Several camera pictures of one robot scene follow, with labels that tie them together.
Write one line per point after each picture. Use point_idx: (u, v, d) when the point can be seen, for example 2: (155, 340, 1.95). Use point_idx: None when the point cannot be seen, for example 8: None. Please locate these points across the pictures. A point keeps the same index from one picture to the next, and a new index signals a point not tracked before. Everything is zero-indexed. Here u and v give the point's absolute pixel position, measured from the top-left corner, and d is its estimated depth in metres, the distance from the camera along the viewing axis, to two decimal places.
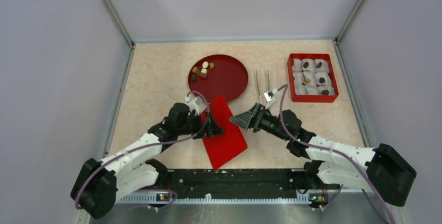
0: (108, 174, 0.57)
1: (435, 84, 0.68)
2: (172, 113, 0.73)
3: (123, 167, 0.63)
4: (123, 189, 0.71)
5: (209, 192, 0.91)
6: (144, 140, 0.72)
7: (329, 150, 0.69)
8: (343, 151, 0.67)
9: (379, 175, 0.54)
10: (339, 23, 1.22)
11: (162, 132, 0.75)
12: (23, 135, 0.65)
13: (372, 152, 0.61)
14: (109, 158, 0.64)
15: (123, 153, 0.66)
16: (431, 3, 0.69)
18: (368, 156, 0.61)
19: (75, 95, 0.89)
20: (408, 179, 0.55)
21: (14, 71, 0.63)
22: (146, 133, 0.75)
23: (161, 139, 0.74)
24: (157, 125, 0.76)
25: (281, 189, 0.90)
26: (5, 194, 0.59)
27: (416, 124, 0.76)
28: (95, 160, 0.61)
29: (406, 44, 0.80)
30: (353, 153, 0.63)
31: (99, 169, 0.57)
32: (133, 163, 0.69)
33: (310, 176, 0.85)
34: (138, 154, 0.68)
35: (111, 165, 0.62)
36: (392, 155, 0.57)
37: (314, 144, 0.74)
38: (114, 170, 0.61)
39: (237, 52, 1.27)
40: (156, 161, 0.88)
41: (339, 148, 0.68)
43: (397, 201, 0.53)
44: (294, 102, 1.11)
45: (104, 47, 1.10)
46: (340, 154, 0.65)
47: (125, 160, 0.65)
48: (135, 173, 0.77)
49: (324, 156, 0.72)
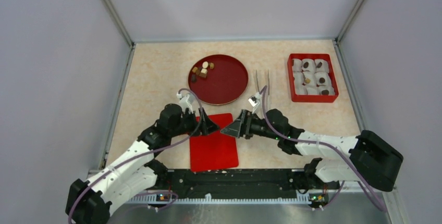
0: (94, 196, 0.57)
1: (435, 85, 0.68)
2: (163, 115, 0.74)
3: (111, 185, 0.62)
4: (119, 199, 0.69)
5: (209, 192, 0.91)
6: (133, 151, 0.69)
7: (316, 143, 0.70)
8: (328, 141, 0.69)
9: (362, 160, 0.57)
10: (339, 22, 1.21)
11: (152, 137, 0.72)
12: (23, 136, 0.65)
13: (355, 139, 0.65)
14: (96, 176, 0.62)
15: (109, 170, 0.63)
16: (432, 3, 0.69)
18: (351, 143, 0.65)
19: (75, 95, 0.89)
20: (395, 163, 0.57)
21: (15, 72, 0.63)
22: (135, 140, 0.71)
23: (151, 148, 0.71)
24: (147, 131, 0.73)
25: (281, 189, 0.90)
26: (5, 195, 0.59)
27: (416, 125, 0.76)
28: (82, 180, 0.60)
29: (406, 44, 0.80)
30: (338, 144, 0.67)
31: (85, 191, 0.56)
32: (123, 177, 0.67)
33: (310, 177, 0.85)
34: (126, 168, 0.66)
35: (98, 184, 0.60)
36: (375, 140, 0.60)
37: (303, 138, 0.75)
38: (101, 190, 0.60)
39: (237, 52, 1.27)
40: (155, 162, 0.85)
41: (326, 139, 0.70)
43: (385, 185, 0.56)
44: (294, 102, 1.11)
45: (104, 47, 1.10)
46: (327, 146, 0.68)
47: (113, 177, 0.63)
48: (131, 181, 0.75)
49: (312, 150, 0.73)
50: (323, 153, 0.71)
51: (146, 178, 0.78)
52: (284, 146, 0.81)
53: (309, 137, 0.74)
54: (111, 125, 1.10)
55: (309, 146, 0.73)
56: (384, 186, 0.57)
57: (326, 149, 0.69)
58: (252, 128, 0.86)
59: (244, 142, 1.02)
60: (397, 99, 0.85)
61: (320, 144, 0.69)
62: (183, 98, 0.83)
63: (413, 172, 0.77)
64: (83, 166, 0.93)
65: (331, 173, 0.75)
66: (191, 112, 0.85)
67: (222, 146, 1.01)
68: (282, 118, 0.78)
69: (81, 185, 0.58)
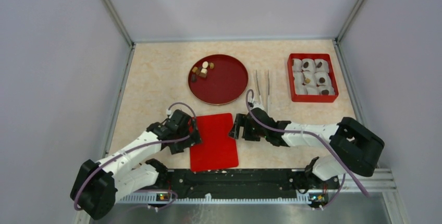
0: (105, 176, 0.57)
1: (436, 85, 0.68)
2: (177, 112, 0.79)
3: (121, 168, 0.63)
4: (124, 189, 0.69)
5: (209, 192, 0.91)
6: (143, 139, 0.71)
7: (300, 132, 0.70)
8: (312, 130, 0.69)
9: (341, 145, 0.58)
10: (339, 22, 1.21)
11: (161, 129, 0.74)
12: (23, 137, 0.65)
13: (336, 126, 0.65)
14: (106, 159, 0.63)
15: (121, 153, 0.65)
16: (432, 3, 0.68)
18: (332, 129, 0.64)
19: (75, 95, 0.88)
20: (376, 149, 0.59)
21: (14, 73, 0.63)
22: (145, 131, 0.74)
23: (160, 137, 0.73)
24: (156, 124, 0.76)
25: (281, 189, 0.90)
26: (5, 195, 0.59)
27: (416, 125, 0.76)
28: (92, 161, 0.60)
29: (407, 44, 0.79)
30: (320, 131, 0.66)
31: (96, 170, 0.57)
32: (131, 163, 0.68)
33: (310, 176, 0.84)
34: (136, 154, 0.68)
35: (108, 166, 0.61)
36: (356, 127, 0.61)
37: (289, 128, 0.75)
38: (112, 172, 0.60)
39: (237, 52, 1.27)
40: (156, 161, 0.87)
41: (309, 128, 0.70)
43: (365, 169, 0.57)
44: (294, 102, 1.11)
45: (104, 47, 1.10)
46: (310, 134, 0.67)
47: (123, 161, 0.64)
48: (134, 174, 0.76)
49: (298, 139, 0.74)
50: (307, 142, 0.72)
51: (148, 173, 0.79)
52: (272, 139, 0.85)
53: (294, 127, 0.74)
54: (111, 125, 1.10)
55: (295, 136, 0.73)
56: (365, 171, 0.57)
57: (309, 138, 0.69)
58: (248, 129, 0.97)
59: (244, 142, 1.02)
60: (398, 99, 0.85)
61: (304, 133, 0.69)
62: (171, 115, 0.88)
63: (413, 172, 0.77)
64: None
65: (326, 169, 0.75)
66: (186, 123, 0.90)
67: (223, 144, 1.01)
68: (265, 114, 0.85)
69: (91, 165, 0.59)
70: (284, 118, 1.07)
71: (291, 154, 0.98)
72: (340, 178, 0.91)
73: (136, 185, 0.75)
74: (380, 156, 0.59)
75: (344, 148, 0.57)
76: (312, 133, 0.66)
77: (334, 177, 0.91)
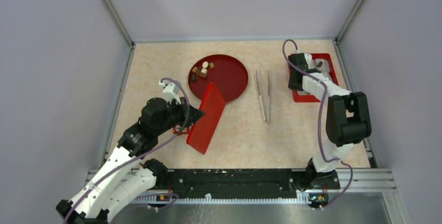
0: (79, 219, 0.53)
1: (435, 85, 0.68)
2: (145, 113, 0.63)
3: (95, 203, 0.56)
4: (118, 206, 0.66)
5: (209, 192, 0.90)
6: (114, 161, 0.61)
7: (317, 81, 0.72)
8: (327, 84, 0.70)
9: (335, 104, 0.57)
10: (340, 22, 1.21)
11: (135, 140, 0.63)
12: (23, 138, 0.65)
13: (347, 93, 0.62)
14: (80, 194, 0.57)
15: (90, 187, 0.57)
16: (432, 2, 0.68)
18: (341, 92, 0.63)
19: (75, 95, 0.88)
20: (359, 131, 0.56)
21: (14, 74, 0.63)
22: (115, 148, 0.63)
23: (132, 155, 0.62)
24: (129, 132, 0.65)
25: (281, 189, 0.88)
26: (5, 195, 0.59)
27: (416, 124, 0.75)
28: (65, 200, 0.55)
29: (406, 45, 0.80)
30: (331, 88, 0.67)
31: (68, 214, 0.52)
32: (110, 188, 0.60)
33: (311, 168, 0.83)
34: (108, 183, 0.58)
35: (81, 205, 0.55)
36: (360, 106, 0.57)
37: (312, 74, 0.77)
38: (85, 211, 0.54)
39: (237, 52, 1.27)
40: (155, 162, 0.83)
41: (328, 82, 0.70)
43: (335, 136, 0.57)
44: (296, 102, 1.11)
45: (104, 48, 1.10)
46: (321, 85, 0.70)
47: (96, 194, 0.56)
48: (130, 184, 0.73)
49: (312, 88, 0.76)
50: (317, 92, 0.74)
51: (144, 181, 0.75)
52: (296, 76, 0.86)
53: (318, 75, 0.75)
54: (111, 125, 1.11)
55: (311, 83, 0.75)
56: (335, 136, 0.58)
57: (320, 89, 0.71)
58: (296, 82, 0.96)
59: (244, 142, 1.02)
60: (397, 100, 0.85)
61: (319, 82, 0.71)
62: (166, 87, 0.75)
63: (413, 173, 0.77)
64: (82, 166, 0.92)
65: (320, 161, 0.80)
66: (180, 102, 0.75)
67: (214, 118, 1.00)
68: (304, 63, 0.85)
69: (64, 207, 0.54)
70: (284, 118, 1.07)
71: (291, 154, 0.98)
72: (340, 178, 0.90)
73: (133, 196, 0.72)
74: (357, 138, 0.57)
75: (333, 107, 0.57)
76: (324, 85, 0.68)
77: (334, 177, 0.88)
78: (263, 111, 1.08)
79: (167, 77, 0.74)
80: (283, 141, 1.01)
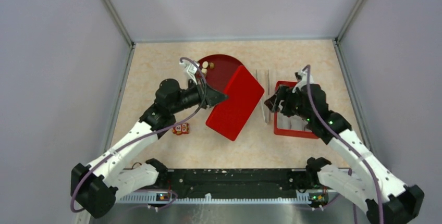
0: (97, 181, 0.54)
1: (436, 84, 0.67)
2: (159, 96, 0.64)
3: (113, 170, 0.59)
4: (125, 187, 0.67)
5: (209, 192, 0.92)
6: (135, 133, 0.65)
7: (358, 158, 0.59)
8: (372, 166, 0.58)
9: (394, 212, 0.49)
10: (340, 22, 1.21)
11: (155, 118, 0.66)
12: (21, 137, 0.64)
13: (402, 188, 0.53)
14: (97, 160, 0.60)
15: (110, 153, 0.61)
16: (432, 1, 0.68)
18: (395, 188, 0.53)
19: (74, 94, 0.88)
20: None
21: (14, 73, 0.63)
22: (137, 122, 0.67)
23: (153, 129, 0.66)
24: (149, 111, 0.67)
25: (281, 189, 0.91)
26: (5, 194, 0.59)
27: (417, 123, 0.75)
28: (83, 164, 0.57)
29: (406, 45, 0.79)
30: (381, 178, 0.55)
31: (87, 175, 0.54)
32: (126, 160, 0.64)
33: (310, 171, 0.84)
34: (127, 151, 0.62)
35: (99, 169, 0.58)
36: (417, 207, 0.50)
37: (345, 138, 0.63)
38: (103, 175, 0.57)
39: (237, 52, 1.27)
40: (156, 161, 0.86)
41: (370, 161, 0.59)
43: None
44: (277, 134, 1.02)
45: (104, 47, 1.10)
46: (367, 169, 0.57)
47: (114, 161, 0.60)
48: (135, 173, 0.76)
49: (347, 157, 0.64)
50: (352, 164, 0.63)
51: (148, 173, 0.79)
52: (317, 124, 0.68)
53: (354, 144, 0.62)
54: (111, 125, 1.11)
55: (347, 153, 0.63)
56: None
57: (362, 169, 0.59)
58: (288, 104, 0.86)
59: (244, 142, 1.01)
60: (398, 99, 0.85)
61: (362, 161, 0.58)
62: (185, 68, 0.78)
63: (412, 173, 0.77)
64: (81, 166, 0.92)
65: (332, 180, 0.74)
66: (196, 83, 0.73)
67: (246, 110, 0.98)
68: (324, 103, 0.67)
69: (82, 170, 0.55)
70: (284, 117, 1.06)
71: (291, 154, 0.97)
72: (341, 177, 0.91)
73: (137, 184, 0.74)
74: None
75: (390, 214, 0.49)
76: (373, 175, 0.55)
77: None
78: (262, 112, 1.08)
79: (186, 59, 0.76)
80: (283, 141, 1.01)
